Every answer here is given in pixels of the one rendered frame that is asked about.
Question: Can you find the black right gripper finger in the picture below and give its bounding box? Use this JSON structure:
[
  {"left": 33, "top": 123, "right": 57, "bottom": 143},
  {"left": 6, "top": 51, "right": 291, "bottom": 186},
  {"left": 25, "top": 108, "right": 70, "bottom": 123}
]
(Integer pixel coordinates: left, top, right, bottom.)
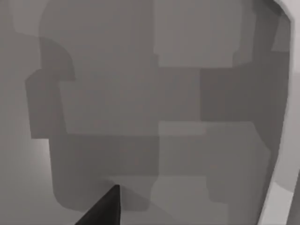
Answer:
[{"left": 74, "top": 184, "right": 121, "bottom": 225}]

